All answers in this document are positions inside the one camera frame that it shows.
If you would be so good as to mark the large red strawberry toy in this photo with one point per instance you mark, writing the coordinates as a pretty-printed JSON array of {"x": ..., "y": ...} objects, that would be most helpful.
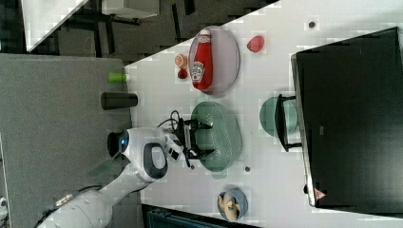
[{"x": 256, "y": 44}]

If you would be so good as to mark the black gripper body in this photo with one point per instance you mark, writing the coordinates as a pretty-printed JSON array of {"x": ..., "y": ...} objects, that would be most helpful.
[{"x": 183, "y": 134}]

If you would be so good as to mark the green oval strainer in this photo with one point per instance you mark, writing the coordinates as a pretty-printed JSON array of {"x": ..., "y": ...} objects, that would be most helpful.
[{"x": 223, "y": 137}]

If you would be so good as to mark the blue bowl with chips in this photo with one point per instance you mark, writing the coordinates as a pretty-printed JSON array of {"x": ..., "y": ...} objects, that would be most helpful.
[{"x": 232, "y": 204}]

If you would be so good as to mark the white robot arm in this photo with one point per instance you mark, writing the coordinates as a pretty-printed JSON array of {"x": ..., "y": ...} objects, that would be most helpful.
[{"x": 147, "y": 149}]

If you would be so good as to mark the black toaster oven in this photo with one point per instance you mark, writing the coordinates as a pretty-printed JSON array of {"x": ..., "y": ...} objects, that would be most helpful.
[{"x": 349, "y": 103}]

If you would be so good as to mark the large black cylinder post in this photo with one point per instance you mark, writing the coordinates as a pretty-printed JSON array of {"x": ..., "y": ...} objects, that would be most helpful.
[{"x": 114, "y": 143}]

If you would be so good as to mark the green marker cap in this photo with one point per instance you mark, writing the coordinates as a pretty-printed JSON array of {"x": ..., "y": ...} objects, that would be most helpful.
[{"x": 117, "y": 78}]

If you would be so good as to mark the white background table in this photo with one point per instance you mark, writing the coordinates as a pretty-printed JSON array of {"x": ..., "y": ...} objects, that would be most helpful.
[{"x": 42, "y": 17}]

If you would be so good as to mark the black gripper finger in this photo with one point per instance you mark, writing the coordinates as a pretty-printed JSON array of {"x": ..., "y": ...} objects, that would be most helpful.
[
  {"x": 196, "y": 124},
  {"x": 201, "y": 154}
]

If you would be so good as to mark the red ketchup bottle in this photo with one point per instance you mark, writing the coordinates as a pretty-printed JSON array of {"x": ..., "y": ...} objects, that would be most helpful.
[{"x": 202, "y": 68}]

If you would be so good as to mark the small red strawberry toy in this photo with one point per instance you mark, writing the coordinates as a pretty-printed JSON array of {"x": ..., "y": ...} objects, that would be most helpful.
[{"x": 182, "y": 74}]

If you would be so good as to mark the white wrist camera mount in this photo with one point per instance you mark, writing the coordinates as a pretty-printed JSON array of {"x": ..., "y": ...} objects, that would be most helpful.
[{"x": 174, "y": 147}]

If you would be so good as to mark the green round plate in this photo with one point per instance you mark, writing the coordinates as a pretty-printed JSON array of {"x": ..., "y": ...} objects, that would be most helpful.
[{"x": 267, "y": 116}]

